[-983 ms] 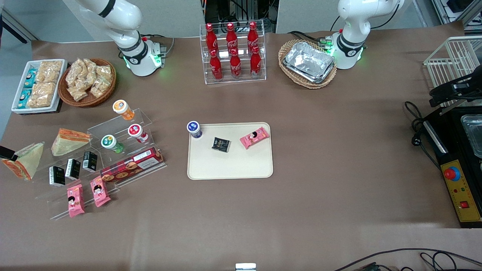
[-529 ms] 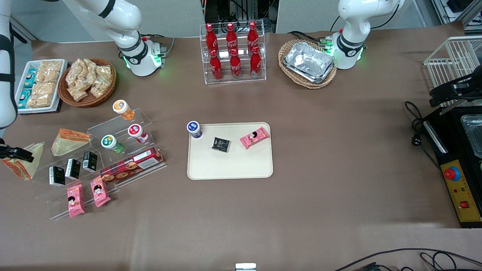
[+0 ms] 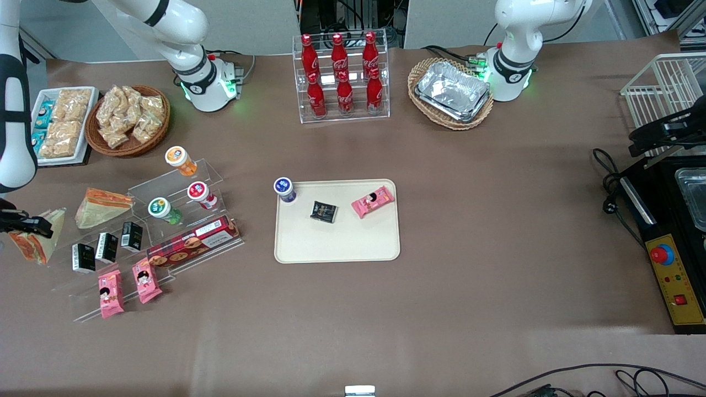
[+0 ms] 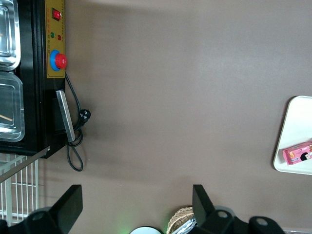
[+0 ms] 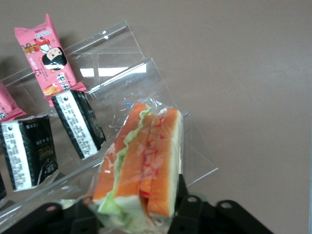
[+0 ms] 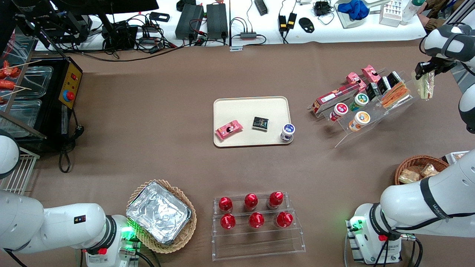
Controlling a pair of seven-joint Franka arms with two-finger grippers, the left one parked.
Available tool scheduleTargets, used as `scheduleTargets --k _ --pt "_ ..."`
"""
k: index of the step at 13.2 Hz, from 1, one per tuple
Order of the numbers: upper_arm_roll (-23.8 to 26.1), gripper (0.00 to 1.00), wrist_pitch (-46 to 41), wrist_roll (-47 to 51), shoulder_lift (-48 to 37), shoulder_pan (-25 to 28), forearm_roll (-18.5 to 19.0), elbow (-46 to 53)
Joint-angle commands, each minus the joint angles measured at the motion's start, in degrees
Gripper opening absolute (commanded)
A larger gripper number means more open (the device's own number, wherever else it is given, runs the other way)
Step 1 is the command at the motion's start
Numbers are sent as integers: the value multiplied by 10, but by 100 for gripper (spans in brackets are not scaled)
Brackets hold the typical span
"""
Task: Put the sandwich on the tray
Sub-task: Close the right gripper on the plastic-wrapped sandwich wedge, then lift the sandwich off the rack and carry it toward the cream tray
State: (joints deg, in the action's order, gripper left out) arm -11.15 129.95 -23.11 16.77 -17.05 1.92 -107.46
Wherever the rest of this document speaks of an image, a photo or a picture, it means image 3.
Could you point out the blue snack packet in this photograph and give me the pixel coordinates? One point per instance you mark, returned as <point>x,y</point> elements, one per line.
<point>45,113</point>
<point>38,141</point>

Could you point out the small silver object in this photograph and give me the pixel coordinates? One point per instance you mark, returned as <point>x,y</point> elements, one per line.
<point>359,391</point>

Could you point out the black appliance yellow control panel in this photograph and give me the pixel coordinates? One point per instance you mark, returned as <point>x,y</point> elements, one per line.
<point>670,259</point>

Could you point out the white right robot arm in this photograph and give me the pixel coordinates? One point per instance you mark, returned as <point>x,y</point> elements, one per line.
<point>190,69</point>

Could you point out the red lid drink cup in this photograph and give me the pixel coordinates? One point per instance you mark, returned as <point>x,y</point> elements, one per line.
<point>199,194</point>

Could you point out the clear bag of snacks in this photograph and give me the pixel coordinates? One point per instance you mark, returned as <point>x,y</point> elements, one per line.
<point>131,99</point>
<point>153,107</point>
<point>145,128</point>
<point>115,138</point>
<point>108,110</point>

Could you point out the white rectangular tray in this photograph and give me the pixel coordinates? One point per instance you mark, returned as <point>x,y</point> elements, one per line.
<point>88,138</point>

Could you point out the metal frame shelf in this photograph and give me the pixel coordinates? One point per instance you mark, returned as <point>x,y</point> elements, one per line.
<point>670,14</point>

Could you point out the small clear acrylic riser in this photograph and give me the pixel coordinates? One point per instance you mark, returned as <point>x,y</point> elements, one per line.
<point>212,171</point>

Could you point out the orange lid drink cup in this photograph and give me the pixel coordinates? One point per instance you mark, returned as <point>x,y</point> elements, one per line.
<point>179,159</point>

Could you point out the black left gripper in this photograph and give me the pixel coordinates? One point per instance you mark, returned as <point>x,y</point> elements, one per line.
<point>679,127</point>

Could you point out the stack of foil containers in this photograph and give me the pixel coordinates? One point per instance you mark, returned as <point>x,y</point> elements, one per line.
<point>452,91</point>

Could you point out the triangular sandwich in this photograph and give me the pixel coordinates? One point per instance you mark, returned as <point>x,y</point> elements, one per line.
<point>36,248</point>
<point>102,208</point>

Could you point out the large clear acrylic tier stand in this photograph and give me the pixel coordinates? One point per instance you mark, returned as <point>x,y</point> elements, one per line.
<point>182,270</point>

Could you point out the red cookie box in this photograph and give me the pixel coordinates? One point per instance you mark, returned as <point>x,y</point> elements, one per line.
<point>190,242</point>

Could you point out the black snack packet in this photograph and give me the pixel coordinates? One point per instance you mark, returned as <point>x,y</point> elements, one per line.
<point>324,212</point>

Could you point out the pink snack packet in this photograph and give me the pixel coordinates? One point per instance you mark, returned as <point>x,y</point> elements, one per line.
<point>373,202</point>
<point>146,281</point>
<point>111,295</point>

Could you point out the clear acrylic bottle rack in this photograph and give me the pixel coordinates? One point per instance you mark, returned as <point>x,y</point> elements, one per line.
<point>386,113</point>

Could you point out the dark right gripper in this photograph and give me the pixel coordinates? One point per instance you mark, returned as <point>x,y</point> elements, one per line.
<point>12,220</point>

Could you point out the tan crispy snack pack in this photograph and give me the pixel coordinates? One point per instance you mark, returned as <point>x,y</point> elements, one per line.
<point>74,103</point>
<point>60,139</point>

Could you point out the blue lid drink cup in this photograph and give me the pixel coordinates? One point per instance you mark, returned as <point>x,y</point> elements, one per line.
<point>284,188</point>

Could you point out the light oval wicker basket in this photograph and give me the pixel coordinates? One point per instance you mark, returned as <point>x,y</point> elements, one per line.
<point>422,105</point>

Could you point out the cream plastic tray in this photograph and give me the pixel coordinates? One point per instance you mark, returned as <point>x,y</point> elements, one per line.
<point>336,242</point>

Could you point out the stainless steel pan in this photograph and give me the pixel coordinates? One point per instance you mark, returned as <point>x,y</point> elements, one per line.
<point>694,198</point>

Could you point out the green lid drink cup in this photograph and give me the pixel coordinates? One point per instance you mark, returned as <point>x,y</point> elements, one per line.
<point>161,209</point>

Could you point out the dark round wicker basket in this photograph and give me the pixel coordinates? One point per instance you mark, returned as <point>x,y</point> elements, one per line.
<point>132,149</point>

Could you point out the red cola bottle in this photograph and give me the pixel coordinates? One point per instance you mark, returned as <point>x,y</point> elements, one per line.
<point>316,98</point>
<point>338,56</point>
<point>345,96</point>
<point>374,92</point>
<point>309,58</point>
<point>370,54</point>

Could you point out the grey metal strip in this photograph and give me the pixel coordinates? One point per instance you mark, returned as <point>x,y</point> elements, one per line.
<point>661,158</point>

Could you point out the small black carton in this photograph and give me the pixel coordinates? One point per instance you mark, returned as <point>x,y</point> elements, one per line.
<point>106,247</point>
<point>84,258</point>
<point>132,236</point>

